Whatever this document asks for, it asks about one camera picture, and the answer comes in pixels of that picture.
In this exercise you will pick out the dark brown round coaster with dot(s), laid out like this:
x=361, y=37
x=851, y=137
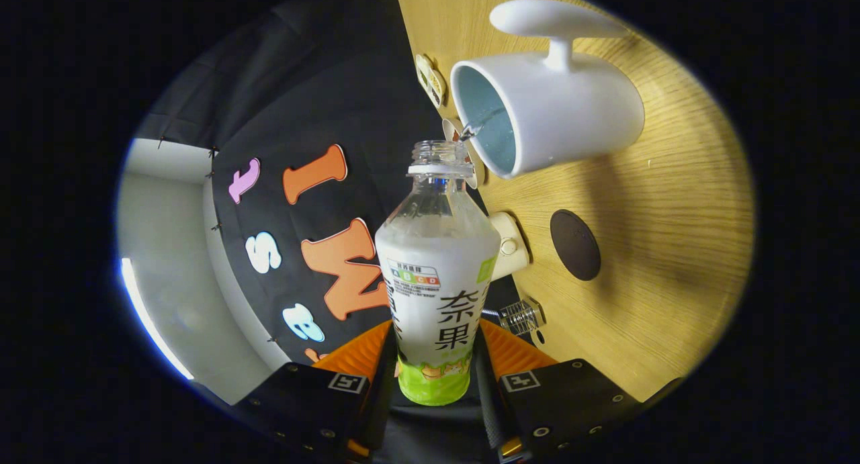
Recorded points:
x=576, y=244

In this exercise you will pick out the white cup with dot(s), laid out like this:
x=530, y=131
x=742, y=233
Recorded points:
x=578, y=108

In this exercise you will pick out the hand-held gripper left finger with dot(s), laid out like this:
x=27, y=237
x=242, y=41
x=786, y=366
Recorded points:
x=383, y=397

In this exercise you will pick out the cream toaster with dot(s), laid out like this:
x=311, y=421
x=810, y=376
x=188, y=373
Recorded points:
x=508, y=249

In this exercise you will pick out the white divided condiment dish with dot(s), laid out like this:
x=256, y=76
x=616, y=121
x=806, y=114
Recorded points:
x=431, y=80

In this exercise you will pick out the round white plate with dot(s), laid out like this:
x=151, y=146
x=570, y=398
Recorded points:
x=478, y=172

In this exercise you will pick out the wooden table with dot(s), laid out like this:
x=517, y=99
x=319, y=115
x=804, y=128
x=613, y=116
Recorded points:
x=672, y=249

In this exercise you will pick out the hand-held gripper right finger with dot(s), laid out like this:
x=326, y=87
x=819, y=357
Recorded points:
x=485, y=397

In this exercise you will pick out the black backdrop cloth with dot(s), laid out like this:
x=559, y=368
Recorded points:
x=316, y=101

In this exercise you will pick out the clear juice bottle white label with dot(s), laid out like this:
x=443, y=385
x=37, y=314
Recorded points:
x=437, y=276

